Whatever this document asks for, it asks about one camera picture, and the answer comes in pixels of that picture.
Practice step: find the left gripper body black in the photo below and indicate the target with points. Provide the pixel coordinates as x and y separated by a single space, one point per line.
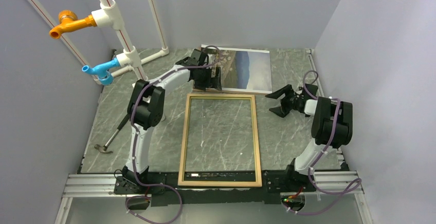
204 78

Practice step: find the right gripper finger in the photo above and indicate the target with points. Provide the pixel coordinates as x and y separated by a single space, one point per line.
286 91
282 111

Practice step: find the landscape photo print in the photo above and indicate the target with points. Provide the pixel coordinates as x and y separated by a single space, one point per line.
243 68

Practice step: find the wooden picture frame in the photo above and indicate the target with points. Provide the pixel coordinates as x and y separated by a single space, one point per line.
220 143

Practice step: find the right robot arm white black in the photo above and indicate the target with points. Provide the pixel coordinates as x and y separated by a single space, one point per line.
332 128

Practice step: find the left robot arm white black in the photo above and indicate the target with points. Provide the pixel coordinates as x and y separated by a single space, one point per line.
146 110

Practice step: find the brown backing board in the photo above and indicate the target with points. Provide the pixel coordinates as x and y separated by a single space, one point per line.
239 91

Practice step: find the blue plastic faucet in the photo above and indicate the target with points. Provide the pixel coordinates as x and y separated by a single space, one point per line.
102 71

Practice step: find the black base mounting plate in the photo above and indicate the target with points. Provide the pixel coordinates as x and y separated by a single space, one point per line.
163 187

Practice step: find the orange plastic faucet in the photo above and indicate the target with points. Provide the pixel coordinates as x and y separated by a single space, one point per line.
69 22

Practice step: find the aluminium rail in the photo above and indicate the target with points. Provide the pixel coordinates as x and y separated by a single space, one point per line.
108 185

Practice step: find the black handled hammer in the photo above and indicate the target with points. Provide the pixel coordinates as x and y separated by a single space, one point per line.
103 149

